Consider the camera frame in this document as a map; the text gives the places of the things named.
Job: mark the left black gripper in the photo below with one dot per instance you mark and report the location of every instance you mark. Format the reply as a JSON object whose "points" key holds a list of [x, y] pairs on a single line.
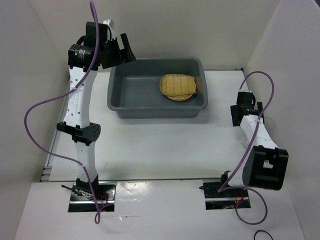
{"points": [[125, 55]]}

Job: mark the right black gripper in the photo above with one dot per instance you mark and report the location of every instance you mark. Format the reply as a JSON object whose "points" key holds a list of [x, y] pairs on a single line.
{"points": [[233, 108]]}

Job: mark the clear plastic cup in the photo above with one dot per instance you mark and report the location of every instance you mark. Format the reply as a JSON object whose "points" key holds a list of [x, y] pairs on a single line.
{"points": [[269, 123]]}

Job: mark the woven bamboo tray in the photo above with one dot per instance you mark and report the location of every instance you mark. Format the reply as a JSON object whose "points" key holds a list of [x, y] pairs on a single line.
{"points": [[177, 85]]}

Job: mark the tan plate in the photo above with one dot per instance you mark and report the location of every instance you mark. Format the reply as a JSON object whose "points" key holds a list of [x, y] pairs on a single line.
{"points": [[180, 95], [180, 98]]}

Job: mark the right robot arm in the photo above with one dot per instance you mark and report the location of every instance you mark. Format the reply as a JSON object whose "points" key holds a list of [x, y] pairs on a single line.
{"points": [[264, 164]]}

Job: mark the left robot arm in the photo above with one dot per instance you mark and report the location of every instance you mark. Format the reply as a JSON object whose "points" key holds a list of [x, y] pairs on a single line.
{"points": [[93, 50]]}

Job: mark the grey plastic bin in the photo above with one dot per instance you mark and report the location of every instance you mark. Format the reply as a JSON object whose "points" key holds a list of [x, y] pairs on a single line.
{"points": [[134, 89]]}

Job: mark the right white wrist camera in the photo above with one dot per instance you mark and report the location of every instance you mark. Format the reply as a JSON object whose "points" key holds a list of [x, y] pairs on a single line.
{"points": [[246, 91]]}

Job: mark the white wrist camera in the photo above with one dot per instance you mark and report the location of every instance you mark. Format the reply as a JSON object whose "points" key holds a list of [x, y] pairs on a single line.
{"points": [[246, 91], [110, 23]]}

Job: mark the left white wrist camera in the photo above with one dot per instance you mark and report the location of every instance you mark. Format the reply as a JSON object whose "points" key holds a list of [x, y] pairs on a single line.
{"points": [[110, 23]]}

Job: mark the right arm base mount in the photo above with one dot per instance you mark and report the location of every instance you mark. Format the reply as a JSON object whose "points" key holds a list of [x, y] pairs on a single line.
{"points": [[224, 200]]}

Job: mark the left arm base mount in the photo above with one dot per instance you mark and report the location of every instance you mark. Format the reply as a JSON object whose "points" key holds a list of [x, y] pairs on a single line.
{"points": [[82, 201]]}

